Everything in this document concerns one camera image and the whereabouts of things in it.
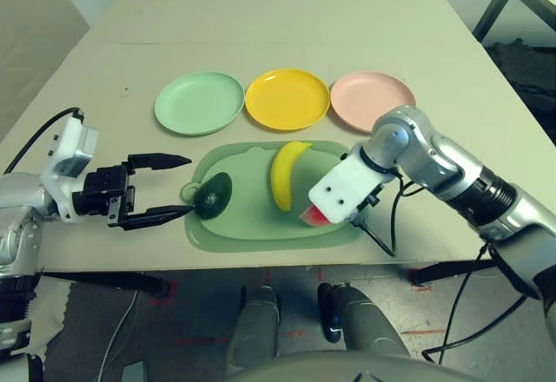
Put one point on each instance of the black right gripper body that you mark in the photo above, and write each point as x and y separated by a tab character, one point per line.
367	202

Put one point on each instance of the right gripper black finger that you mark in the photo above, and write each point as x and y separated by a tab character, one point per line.
378	241

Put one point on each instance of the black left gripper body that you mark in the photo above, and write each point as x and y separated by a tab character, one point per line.
102	189

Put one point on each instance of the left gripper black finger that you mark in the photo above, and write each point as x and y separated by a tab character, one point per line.
160	161
156	216

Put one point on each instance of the red watermelon slice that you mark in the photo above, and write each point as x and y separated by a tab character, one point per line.
315	218

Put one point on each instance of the dark green avocado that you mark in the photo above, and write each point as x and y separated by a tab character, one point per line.
213	197

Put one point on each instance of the yellow banana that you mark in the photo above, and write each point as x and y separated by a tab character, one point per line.
282	178

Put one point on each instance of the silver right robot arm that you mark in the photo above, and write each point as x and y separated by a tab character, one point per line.
434	156

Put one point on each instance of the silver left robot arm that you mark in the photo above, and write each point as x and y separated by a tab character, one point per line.
17	225

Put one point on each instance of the mint green plate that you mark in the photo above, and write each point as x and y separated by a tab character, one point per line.
197	104

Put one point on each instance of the black table leg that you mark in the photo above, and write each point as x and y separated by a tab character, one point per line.
108	281
447	271

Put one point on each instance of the grey right robot leg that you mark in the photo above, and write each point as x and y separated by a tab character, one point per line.
369	325

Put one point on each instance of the grey robot leg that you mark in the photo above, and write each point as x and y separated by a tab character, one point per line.
369	325
256	325

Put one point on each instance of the green silicone cutting mat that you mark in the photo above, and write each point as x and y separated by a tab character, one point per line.
243	225

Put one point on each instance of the pink plate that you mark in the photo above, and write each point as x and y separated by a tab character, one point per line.
369	95

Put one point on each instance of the yellow plate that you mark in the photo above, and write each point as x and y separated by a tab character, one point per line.
286	100

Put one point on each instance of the grey left robot leg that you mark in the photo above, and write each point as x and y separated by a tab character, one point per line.
256	325

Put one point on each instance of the grey flat floor box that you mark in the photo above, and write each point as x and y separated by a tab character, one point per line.
134	372

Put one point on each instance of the side table with black legs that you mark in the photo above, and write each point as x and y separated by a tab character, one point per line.
494	6

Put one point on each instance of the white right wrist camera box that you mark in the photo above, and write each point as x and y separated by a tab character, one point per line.
343	186

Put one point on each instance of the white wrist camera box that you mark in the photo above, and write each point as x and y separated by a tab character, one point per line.
343	186
65	156

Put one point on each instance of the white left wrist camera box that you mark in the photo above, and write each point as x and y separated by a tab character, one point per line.
65	156

